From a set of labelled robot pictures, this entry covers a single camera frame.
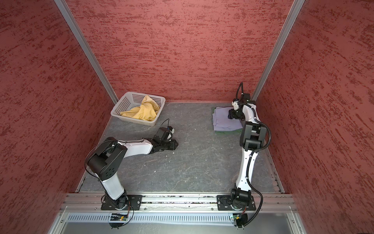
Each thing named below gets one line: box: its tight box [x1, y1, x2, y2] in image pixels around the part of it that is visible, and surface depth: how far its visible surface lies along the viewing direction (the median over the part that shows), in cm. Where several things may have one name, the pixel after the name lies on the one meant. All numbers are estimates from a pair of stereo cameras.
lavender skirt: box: [212, 106, 244, 132], surface depth 103 cm
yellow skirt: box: [119, 94, 161, 121], surface depth 101 cm
